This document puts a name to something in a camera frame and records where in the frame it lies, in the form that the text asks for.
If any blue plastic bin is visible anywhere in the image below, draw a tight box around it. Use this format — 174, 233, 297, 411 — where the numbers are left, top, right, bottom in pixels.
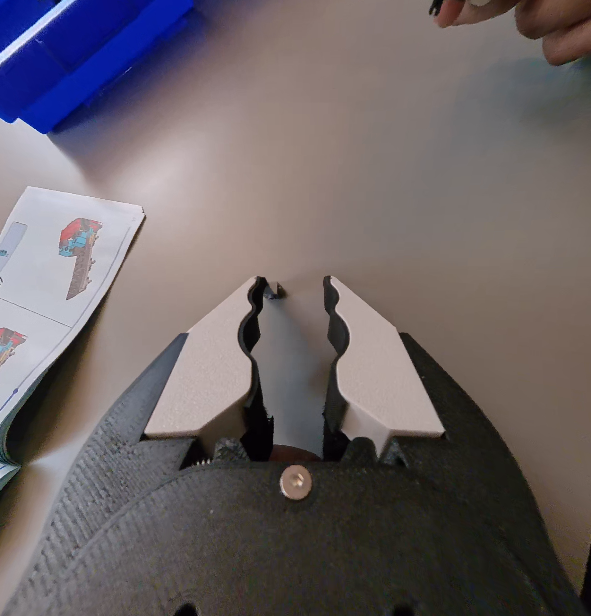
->
0, 0, 195, 134

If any person's right hand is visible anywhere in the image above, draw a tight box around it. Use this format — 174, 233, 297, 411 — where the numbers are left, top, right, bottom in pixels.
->
434, 0, 591, 67

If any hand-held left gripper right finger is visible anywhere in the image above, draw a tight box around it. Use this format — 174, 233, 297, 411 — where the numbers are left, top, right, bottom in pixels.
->
321, 276, 446, 459

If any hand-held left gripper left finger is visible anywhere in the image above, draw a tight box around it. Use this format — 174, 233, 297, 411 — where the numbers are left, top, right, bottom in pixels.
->
144, 276, 273, 461

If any toy brick instruction booklet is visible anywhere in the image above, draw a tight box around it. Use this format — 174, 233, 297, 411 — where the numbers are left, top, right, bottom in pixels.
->
0, 186, 146, 506

